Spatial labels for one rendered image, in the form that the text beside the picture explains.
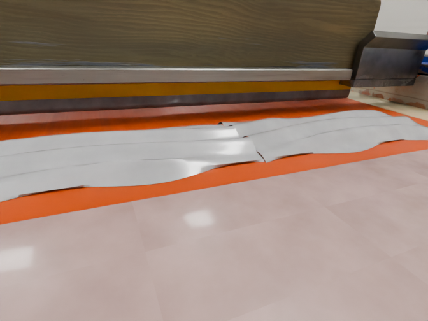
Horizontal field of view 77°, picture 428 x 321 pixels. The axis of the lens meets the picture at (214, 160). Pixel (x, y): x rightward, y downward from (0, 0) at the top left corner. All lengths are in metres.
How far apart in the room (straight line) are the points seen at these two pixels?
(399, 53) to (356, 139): 0.16
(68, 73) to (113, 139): 0.06
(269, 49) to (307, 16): 0.04
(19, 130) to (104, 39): 0.08
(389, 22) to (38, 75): 2.52
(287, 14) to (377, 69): 0.12
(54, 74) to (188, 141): 0.10
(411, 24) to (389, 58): 2.16
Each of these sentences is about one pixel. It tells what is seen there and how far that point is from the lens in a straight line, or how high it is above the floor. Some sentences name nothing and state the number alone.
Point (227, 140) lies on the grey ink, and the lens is 0.16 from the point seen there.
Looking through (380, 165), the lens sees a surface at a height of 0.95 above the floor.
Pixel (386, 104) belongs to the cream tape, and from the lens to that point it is 0.38.
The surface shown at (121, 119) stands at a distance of 0.22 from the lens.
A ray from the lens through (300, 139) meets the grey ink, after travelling 0.18.
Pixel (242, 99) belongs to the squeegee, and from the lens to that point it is 0.26.
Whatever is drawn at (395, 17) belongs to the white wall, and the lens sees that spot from 2.58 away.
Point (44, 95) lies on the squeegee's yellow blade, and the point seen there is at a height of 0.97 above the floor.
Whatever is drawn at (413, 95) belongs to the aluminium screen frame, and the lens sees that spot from 0.39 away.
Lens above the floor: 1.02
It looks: 25 degrees down
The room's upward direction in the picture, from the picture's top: 3 degrees clockwise
